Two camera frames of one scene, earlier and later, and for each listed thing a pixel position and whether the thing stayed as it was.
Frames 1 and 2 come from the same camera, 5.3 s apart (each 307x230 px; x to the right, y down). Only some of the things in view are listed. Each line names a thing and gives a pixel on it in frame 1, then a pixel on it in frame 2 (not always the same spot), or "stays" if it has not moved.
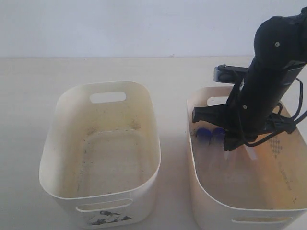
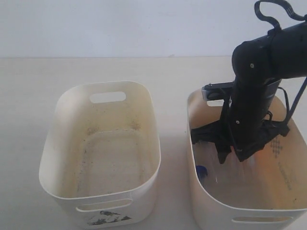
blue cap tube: [203, 137] -> [202, 172]
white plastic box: [260, 187] stays
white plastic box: [100, 153] stays
